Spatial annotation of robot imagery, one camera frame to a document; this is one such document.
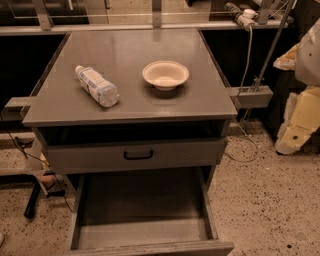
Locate thin black cable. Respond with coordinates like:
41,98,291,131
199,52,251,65
0,113,74,213

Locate clear blue-label plastic bottle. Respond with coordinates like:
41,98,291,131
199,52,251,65
75,65,120,108

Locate open grey lower drawer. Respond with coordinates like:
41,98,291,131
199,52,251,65
65,168,234,256

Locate white paper bowl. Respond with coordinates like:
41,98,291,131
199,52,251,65
142,61,189,91

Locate closed grey upper drawer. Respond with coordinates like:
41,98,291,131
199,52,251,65
43,138,226,174

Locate black drawer handle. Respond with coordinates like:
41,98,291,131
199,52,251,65
123,150,154,161

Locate white power strip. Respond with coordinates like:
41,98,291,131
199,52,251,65
224,2,257,28

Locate grey metal rail frame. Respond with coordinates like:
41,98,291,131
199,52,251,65
0,0,297,35

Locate black stand leg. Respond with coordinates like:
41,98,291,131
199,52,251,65
24,172,66,219

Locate grey metal side bracket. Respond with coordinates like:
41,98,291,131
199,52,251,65
227,86,273,109

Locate grey drawer cabinet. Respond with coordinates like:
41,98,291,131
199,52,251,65
21,28,239,256

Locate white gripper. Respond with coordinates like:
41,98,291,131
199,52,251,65
273,18,320,154

